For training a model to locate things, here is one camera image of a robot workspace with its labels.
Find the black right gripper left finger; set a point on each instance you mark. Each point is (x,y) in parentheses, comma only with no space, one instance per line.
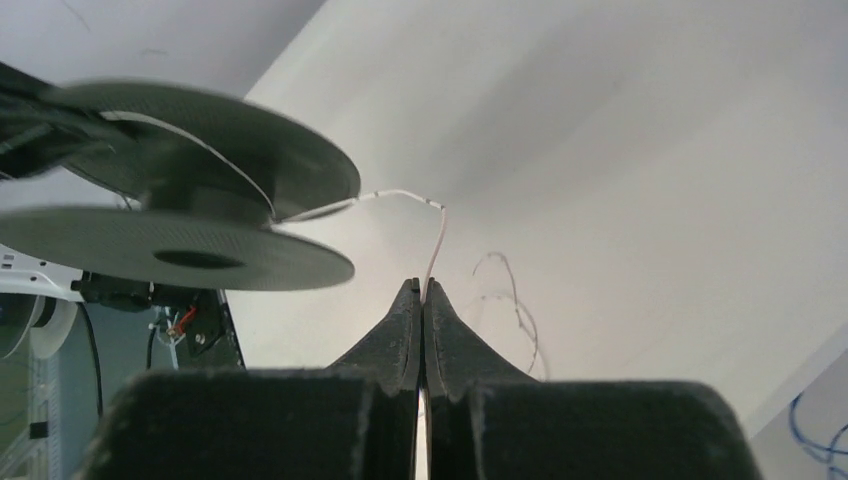
(354,419)

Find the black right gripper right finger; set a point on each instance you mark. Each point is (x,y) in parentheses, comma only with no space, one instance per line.
(489,420)

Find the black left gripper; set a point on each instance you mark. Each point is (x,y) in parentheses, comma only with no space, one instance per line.
(39,134)

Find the dark grey perforated spool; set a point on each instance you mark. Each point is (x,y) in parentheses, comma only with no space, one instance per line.
(211,176)

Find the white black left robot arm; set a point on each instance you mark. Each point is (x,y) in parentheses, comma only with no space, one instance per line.
(41,301)

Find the clear plastic two-compartment tray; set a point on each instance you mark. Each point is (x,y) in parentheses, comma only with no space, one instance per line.
(808,438)

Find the white slotted cable duct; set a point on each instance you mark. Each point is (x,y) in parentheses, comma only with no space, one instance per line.
(40,464)

